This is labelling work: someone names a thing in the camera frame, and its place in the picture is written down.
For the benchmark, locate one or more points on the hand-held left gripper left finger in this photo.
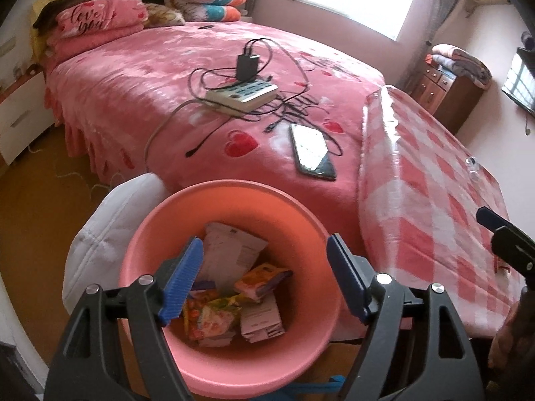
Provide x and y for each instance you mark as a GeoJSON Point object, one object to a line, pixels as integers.
{"type": "Point", "coordinates": [184, 280]}

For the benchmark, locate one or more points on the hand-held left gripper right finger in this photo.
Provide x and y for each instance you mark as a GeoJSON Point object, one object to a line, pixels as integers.
{"type": "Point", "coordinates": [347, 275]}

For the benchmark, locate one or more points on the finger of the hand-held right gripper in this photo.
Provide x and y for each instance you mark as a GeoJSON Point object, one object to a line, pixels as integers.
{"type": "Point", "coordinates": [491, 217]}

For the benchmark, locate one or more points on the yellow orange snack packet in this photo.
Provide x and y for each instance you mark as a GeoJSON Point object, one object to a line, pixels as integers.
{"type": "Point", "coordinates": [213, 315]}

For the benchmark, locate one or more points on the grey printed packet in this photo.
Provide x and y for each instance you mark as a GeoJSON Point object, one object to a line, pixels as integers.
{"type": "Point", "coordinates": [234, 246]}

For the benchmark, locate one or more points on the orange pink snack packet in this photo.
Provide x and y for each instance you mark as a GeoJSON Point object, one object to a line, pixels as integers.
{"type": "Point", "coordinates": [261, 280]}

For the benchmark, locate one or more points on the pink plastic bin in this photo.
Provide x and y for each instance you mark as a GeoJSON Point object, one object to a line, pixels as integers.
{"type": "Point", "coordinates": [301, 342]}

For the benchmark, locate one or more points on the person's right hand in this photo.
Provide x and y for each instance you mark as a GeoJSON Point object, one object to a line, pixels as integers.
{"type": "Point", "coordinates": [512, 334]}

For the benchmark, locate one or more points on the small clear plastic item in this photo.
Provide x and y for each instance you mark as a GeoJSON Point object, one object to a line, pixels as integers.
{"type": "Point", "coordinates": [473, 166]}

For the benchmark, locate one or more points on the white cushion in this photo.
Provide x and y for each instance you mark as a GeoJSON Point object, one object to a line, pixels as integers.
{"type": "Point", "coordinates": [104, 234]}

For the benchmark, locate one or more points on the black smartphone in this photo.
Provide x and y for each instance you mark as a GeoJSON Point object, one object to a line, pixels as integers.
{"type": "Point", "coordinates": [313, 150]}

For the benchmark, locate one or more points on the brown wooden cabinet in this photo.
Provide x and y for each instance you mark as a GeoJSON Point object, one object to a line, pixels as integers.
{"type": "Point", "coordinates": [447, 92]}

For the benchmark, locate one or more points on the folded blankets pile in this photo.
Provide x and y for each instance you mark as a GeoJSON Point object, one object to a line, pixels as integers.
{"type": "Point", "coordinates": [462, 62]}

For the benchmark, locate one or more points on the pink bed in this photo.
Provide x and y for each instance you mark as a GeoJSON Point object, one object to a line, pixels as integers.
{"type": "Point", "coordinates": [146, 92]}

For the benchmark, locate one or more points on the white power strip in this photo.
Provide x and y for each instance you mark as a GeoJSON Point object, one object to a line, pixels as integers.
{"type": "Point", "coordinates": [242, 94]}

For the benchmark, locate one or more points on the black charger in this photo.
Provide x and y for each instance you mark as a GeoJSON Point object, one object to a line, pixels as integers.
{"type": "Point", "coordinates": [247, 67]}

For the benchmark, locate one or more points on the white nightstand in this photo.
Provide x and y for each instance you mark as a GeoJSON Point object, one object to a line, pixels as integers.
{"type": "Point", "coordinates": [21, 117]}

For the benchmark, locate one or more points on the brown print pillow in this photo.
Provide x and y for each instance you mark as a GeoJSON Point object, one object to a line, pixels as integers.
{"type": "Point", "coordinates": [165, 14]}

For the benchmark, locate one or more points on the pink love you pillow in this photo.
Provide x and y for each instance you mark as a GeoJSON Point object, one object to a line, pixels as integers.
{"type": "Point", "coordinates": [96, 21]}

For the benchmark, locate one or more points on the black wall television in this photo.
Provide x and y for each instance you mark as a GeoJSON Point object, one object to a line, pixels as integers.
{"type": "Point", "coordinates": [520, 79]}

